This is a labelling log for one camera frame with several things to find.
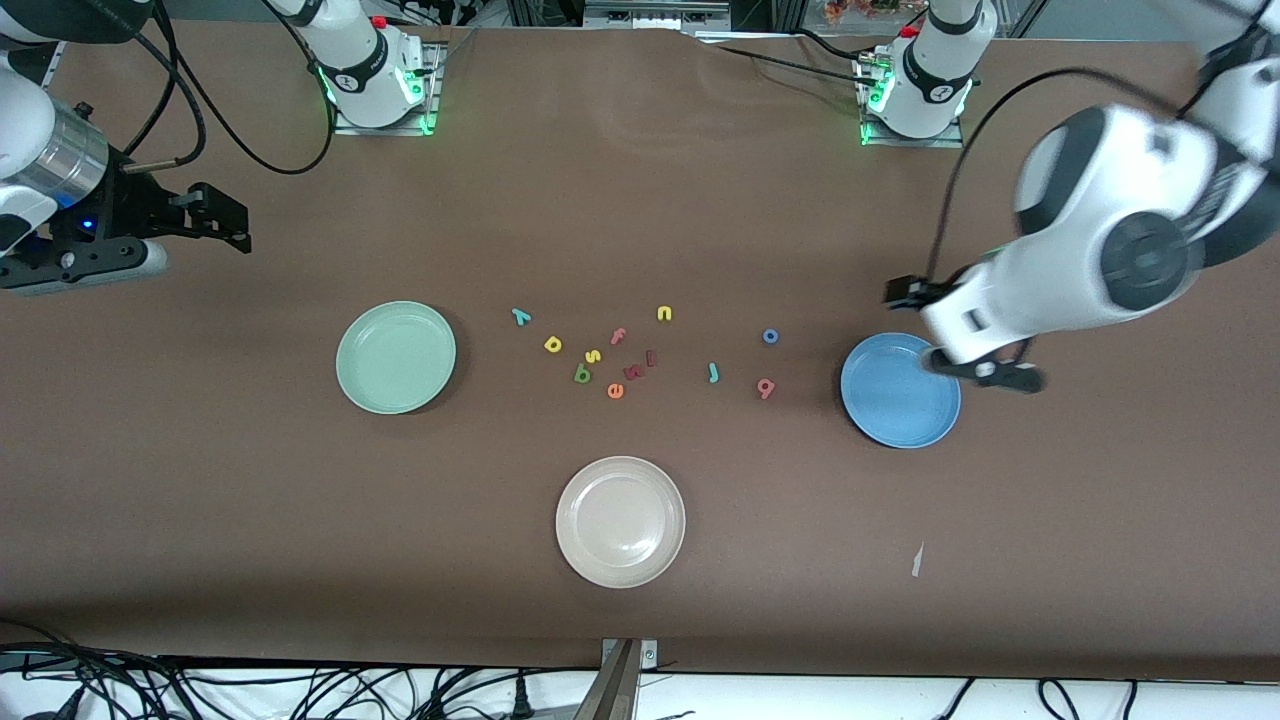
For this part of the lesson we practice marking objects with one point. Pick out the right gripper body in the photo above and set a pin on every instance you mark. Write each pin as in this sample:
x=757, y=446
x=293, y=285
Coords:
x=128, y=205

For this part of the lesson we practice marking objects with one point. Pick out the pink foam letter g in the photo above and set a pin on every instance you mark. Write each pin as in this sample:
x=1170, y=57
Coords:
x=766, y=388

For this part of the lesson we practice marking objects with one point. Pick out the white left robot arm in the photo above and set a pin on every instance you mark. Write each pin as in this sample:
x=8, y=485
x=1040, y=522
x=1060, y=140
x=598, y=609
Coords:
x=1100, y=200

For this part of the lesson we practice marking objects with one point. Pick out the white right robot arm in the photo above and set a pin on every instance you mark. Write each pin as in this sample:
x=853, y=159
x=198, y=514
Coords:
x=365, y=75

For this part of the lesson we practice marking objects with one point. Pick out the blue plate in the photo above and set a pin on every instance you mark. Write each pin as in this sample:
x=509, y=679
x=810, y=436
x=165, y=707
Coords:
x=890, y=410

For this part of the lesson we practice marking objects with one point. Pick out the green plate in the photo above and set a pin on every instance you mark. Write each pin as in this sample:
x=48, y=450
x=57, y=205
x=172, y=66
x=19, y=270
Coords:
x=395, y=358

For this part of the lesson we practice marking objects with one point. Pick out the white paper scrap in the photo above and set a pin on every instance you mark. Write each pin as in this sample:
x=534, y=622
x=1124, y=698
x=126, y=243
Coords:
x=917, y=560

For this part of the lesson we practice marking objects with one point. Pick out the paper table cover sheet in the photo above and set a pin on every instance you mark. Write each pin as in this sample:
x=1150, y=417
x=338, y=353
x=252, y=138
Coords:
x=200, y=500

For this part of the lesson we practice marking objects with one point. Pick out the orange flowers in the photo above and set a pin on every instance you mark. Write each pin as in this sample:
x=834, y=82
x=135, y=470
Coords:
x=850, y=10

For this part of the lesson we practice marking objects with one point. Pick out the beige plate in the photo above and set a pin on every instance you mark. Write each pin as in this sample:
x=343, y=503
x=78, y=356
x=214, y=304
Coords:
x=620, y=522

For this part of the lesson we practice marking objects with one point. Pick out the silver metal box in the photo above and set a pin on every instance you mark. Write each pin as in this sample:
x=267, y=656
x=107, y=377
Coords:
x=650, y=12

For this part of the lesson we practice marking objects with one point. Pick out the black power plug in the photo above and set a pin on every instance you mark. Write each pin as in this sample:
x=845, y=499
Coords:
x=520, y=700

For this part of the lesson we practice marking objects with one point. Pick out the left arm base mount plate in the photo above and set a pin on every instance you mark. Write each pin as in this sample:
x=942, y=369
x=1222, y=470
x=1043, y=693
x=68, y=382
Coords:
x=915, y=143

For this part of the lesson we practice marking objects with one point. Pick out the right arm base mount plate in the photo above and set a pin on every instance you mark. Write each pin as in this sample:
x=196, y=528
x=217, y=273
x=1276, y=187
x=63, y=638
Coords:
x=390, y=131

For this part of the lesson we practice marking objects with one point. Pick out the silver clamp bracket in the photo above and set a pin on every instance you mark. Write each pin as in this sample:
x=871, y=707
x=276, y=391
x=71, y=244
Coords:
x=648, y=652

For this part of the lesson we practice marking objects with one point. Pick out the grey camera stand pole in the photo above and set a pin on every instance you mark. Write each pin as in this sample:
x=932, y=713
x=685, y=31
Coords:
x=612, y=690

